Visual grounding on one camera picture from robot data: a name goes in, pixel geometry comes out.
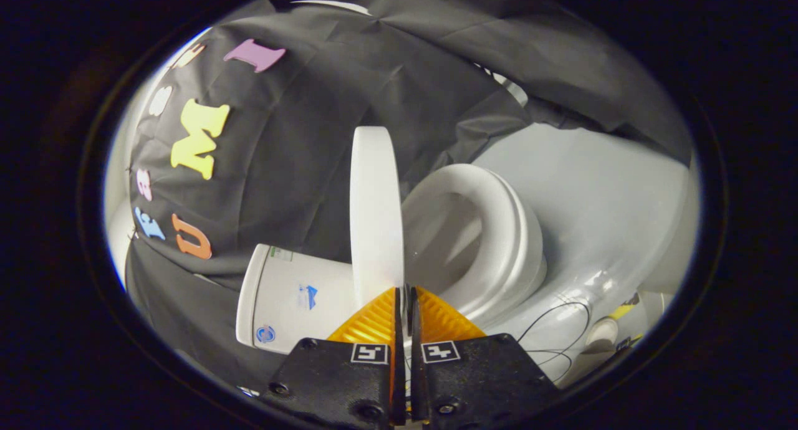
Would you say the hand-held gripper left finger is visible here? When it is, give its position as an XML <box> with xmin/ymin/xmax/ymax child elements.
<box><xmin>262</xmin><ymin>287</ymin><xmax>407</xmax><ymax>428</ymax></box>

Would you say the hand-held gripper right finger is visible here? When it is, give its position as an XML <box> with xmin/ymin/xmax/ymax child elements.
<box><xmin>408</xmin><ymin>285</ymin><xmax>562</xmax><ymax>428</ymax></box>

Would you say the white toilet lid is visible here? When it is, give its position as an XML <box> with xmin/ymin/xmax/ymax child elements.
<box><xmin>349</xmin><ymin>126</ymin><xmax>406</xmax><ymax>309</ymax></box>

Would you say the white toilet bowl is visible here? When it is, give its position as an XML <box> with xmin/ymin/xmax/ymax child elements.
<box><xmin>458</xmin><ymin>187</ymin><xmax>549</xmax><ymax>331</ymax></box>

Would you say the white round object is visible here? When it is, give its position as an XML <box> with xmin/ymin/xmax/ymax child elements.
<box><xmin>585</xmin><ymin>317</ymin><xmax>619</xmax><ymax>351</ymax></box>

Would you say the yellow black object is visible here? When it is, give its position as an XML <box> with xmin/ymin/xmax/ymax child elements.
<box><xmin>608</xmin><ymin>292</ymin><xmax>644</xmax><ymax>350</ymax></box>

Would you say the black backdrop cloth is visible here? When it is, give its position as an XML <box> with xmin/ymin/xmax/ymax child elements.
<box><xmin>125</xmin><ymin>0</ymin><xmax>694</xmax><ymax>390</ymax></box>

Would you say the thin black cable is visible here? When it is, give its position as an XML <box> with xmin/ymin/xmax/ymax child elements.
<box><xmin>516</xmin><ymin>300</ymin><xmax>593</xmax><ymax>382</ymax></box>

